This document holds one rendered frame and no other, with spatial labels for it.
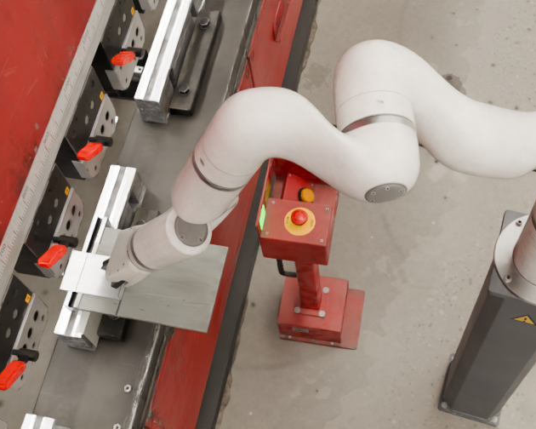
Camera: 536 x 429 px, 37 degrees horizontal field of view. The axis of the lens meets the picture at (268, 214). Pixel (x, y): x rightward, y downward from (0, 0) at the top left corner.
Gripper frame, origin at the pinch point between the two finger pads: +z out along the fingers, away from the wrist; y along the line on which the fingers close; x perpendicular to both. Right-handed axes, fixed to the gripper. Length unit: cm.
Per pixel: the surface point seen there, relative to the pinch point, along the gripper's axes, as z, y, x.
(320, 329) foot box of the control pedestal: 52, -25, 86
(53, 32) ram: -29.7, -21.3, -30.7
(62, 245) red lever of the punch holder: -15.9, 5.5, -14.6
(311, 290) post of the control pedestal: 41, -31, 73
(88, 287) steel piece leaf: 8.8, 3.0, -0.6
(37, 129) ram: -24.9, -7.2, -26.8
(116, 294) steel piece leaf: 4.7, 3.5, 4.2
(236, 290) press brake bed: 76, -35, 67
